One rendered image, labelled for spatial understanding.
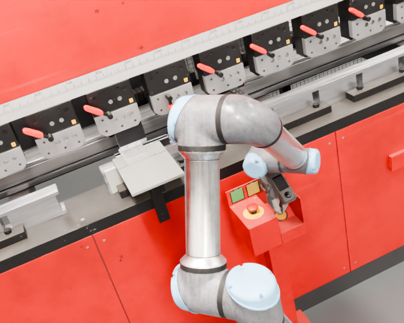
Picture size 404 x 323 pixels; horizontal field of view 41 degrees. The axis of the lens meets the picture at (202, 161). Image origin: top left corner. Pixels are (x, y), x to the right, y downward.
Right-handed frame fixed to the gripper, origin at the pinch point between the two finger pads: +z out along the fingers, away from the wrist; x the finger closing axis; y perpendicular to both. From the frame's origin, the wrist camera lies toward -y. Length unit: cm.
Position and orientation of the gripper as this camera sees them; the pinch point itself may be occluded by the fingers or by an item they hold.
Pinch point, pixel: (281, 213)
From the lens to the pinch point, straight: 189.0
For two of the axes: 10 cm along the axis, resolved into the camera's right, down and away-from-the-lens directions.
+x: -9.0, 3.8, -2.1
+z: 1.9, 7.9, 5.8
